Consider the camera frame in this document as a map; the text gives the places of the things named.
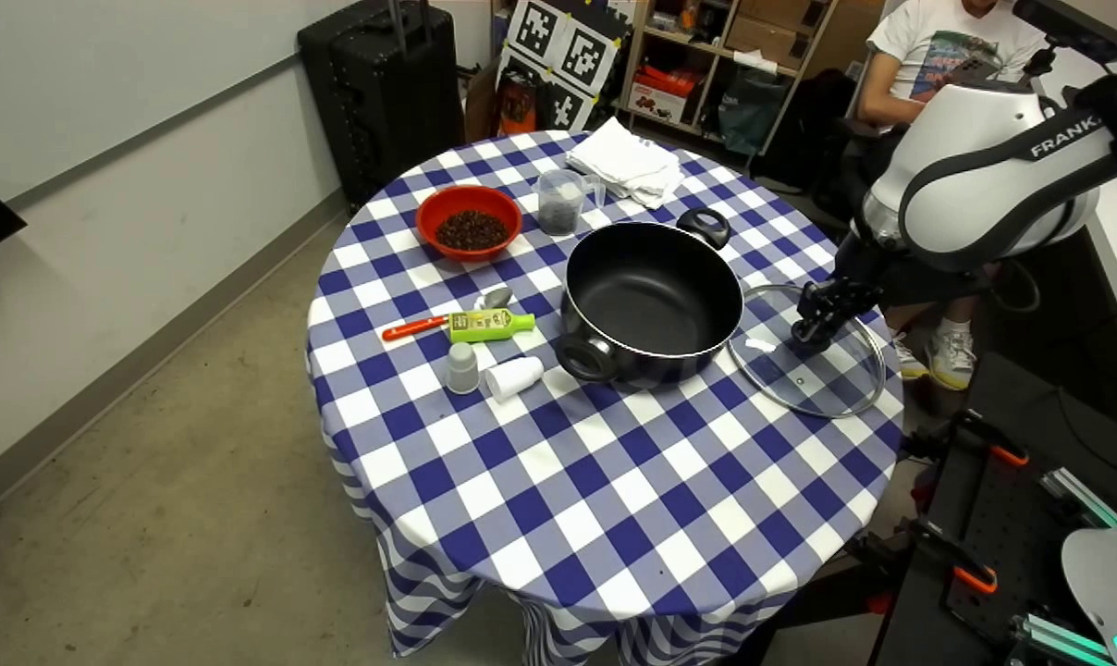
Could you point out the wooden storage shelf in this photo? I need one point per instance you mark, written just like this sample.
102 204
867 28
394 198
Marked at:
708 75

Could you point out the black cooking pot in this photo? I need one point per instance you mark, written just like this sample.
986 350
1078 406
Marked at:
644 300

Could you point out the glass lid with black knob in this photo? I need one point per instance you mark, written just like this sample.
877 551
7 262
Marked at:
819 387

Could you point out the folded white towel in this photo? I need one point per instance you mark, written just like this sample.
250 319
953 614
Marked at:
626 161

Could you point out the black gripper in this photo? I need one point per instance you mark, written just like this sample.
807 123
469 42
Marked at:
856 281

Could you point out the white plastic cup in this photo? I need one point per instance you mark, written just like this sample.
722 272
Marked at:
512 380

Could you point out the small black round object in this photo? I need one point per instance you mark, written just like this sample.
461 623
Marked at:
705 226

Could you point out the red bowl with beans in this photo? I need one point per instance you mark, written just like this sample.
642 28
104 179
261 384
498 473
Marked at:
468 226

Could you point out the black speaker case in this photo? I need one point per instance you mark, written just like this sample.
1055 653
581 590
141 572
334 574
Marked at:
377 97

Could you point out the clear plastic measuring cup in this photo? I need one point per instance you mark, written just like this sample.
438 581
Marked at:
561 204

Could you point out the fiducial marker board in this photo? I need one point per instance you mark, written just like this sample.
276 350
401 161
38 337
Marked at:
564 59

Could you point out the black monitor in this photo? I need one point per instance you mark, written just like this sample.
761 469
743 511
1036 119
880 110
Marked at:
1078 28

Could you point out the black office chair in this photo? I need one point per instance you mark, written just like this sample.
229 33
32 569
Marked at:
821 134

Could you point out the small white bottle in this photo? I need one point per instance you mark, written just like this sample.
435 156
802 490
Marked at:
461 372

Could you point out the green tube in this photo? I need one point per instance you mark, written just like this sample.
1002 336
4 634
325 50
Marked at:
489 326

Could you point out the blue white checkered tablecloth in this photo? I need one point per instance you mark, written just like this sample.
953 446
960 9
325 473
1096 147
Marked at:
581 495

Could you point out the black orange clamp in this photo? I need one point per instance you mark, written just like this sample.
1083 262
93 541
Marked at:
988 441
960 559

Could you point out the seated person white shirt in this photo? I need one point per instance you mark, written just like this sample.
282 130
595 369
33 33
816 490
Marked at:
940 50

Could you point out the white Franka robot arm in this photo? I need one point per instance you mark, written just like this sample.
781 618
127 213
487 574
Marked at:
976 149

